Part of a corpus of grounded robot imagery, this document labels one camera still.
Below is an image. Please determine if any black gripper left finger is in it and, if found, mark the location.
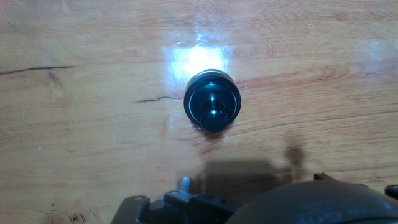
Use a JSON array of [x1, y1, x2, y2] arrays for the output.
[[111, 177, 243, 224]]

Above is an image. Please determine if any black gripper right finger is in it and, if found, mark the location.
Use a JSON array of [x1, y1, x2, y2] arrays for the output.
[[313, 172, 398, 200]]

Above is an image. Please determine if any wooden board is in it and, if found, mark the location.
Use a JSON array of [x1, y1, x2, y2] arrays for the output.
[[0, 0, 398, 224]]

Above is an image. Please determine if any clear glass jar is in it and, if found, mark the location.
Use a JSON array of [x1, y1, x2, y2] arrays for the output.
[[186, 68, 238, 82]]

